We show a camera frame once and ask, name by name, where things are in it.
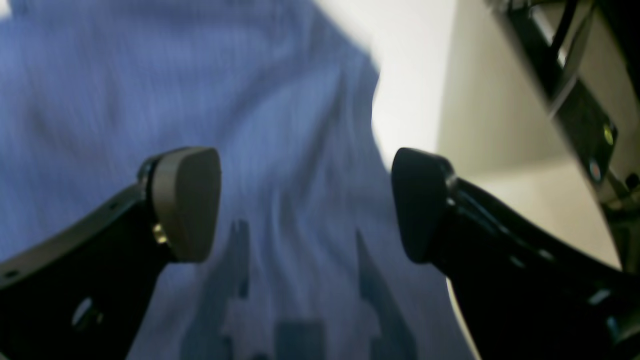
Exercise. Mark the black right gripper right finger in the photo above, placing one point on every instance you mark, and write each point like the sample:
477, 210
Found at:
522, 293

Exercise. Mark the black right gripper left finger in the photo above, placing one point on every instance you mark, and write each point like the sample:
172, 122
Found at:
83, 293

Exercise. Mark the dark blue t-shirt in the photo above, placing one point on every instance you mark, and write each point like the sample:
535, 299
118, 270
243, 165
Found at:
307, 261

